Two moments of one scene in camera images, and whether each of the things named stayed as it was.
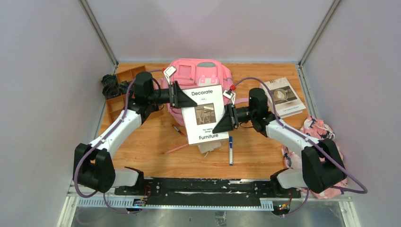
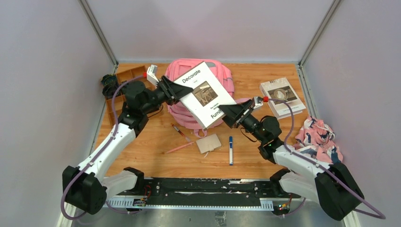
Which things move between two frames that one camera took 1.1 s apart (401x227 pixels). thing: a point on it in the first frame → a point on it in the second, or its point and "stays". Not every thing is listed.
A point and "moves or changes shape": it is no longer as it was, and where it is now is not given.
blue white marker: (231, 151) stays
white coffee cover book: (287, 102) stays
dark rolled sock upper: (108, 80) stays
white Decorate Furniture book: (200, 121) moves or changes shape
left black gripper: (175, 95) → (166, 90)
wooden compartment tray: (116, 105) stays
